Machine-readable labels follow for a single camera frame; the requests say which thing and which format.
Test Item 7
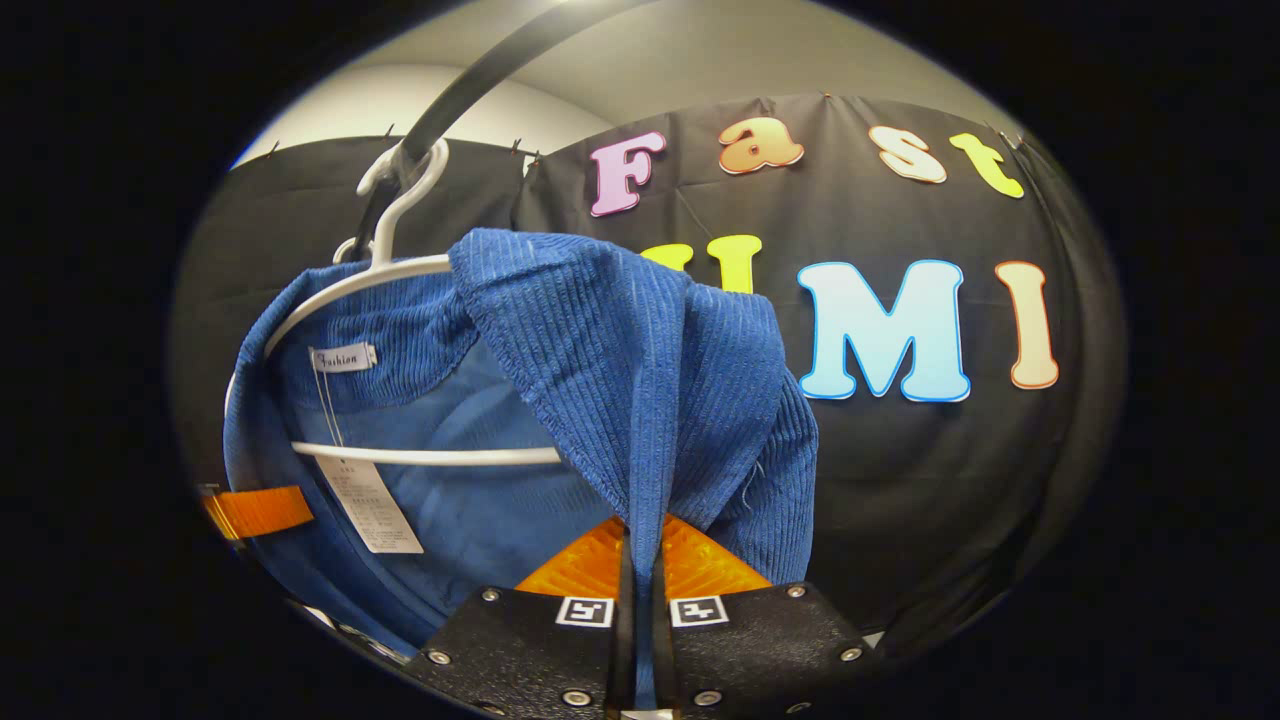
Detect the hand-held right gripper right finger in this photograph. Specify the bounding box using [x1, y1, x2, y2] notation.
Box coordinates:
[653, 514, 888, 720]

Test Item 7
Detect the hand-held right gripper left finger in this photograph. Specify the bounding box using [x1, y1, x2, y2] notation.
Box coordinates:
[403, 516, 635, 720]

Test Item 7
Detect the blue corduroy jacket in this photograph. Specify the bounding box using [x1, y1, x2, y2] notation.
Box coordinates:
[222, 228, 821, 706]

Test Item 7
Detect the black metal clothes rack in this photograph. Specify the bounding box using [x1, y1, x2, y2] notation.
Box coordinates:
[345, 0, 641, 263]

